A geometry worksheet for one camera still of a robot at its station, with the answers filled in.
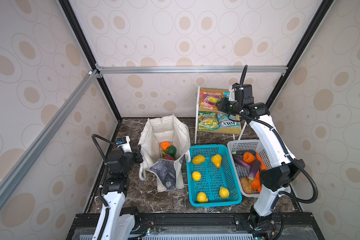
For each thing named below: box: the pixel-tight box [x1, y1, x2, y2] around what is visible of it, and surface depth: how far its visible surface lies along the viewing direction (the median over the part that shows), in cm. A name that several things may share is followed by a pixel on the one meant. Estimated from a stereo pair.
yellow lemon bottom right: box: [219, 186, 230, 199], surface depth 81 cm
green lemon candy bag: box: [198, 111, 219, 131], surface depth 94 cm
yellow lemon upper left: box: [192, 155, 206, 165], surface depth 94 cm
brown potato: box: [240, 177, 253, 194], surface depth 79 cm
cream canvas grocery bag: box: [138, 114, 191, 193], surface depth 83 cm
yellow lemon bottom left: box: [196, 191, 209, 204], surface depth 79 cm
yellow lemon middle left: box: [192, 171, 202, 181], surface depth 87 cm
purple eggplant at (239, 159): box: [232, 154, 251, 169], surface depth 93 cm
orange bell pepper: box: [242, 152, 255, 164], surface depth 93 cm
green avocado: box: [166, 145, 177, 156], surface depth 96 cm
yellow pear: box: [211, 154, 222, 169], surface depth 94 cm
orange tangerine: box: [160, 141, 171, 152], surface depth 100 cm
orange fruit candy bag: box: [199, 91, 223, 110], surface depth 80 cm
